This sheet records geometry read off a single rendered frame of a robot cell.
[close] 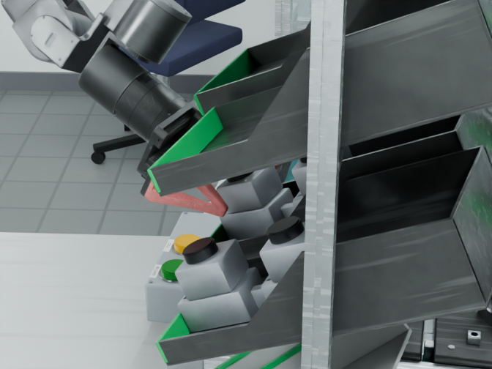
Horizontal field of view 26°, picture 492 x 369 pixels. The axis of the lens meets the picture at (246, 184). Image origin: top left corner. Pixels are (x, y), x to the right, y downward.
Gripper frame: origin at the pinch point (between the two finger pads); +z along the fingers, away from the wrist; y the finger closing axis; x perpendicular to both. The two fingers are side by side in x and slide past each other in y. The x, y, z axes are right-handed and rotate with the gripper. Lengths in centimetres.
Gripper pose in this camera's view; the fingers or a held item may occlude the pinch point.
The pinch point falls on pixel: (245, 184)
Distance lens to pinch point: 104.7
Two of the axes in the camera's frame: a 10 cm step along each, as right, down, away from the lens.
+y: 5.3, -4.6, 7.2
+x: -3.6, 6.5, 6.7
